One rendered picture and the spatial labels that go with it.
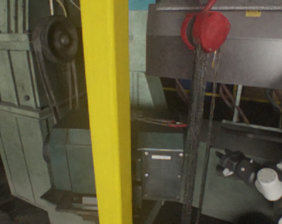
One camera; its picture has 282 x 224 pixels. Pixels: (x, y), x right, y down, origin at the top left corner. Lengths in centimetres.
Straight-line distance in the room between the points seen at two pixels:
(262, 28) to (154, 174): 100
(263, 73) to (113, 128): 105
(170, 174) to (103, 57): 81
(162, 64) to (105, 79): 97
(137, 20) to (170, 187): 111
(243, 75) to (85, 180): 111
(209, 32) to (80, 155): 88
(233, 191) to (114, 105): 131
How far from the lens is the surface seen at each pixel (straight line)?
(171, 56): 155
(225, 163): 101
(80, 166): 132
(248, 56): 148
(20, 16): 161
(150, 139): 119
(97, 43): 63
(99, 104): 67
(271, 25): 149
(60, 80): 173
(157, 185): 130
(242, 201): 183
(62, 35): 150
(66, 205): 152
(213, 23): 95
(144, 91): 172
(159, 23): 158
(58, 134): 131
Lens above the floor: 137
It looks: 21 degrees down
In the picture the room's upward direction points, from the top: straight up
